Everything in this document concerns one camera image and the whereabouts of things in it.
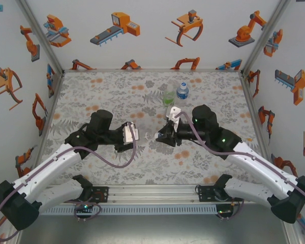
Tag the green label plastic bottle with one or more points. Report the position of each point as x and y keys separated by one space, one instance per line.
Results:
x=169 y=100

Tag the blue label plastic bottle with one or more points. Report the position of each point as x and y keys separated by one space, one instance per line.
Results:
x=183 y=94

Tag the white cap with blue logo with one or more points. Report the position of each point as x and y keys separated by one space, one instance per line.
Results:
x=183 y=84

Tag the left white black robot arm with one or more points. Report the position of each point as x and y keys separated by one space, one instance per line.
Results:
x=48 y=167

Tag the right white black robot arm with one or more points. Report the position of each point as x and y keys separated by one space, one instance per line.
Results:
x=261 y=165

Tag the floral print table mat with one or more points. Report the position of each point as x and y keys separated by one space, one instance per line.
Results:
x=104 y=86

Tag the small board with green light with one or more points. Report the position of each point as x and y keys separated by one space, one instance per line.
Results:
x=225 y=211
x=85 y=207

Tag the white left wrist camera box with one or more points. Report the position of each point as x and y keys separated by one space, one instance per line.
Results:
x=129 y=134

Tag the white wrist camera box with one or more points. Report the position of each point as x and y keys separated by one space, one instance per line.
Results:
x=129 y=134
x=173 y=111

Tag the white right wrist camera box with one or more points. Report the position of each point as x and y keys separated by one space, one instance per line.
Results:
x=173 y=111

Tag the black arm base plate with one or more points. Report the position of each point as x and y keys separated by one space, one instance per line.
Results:
x=101 y=188
x=204 y=197

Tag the aluminium table edge rail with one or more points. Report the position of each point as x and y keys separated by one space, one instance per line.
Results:
x=54 y=101
x=152 y=70
x=250 y=101

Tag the wide aluminium mounting rail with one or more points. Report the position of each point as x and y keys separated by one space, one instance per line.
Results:
x=152 y=194

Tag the aluminium frame post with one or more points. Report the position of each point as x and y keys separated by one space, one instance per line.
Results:
x=16 y=240
x=267 y=33
x=39 y=33
x=292 y=236

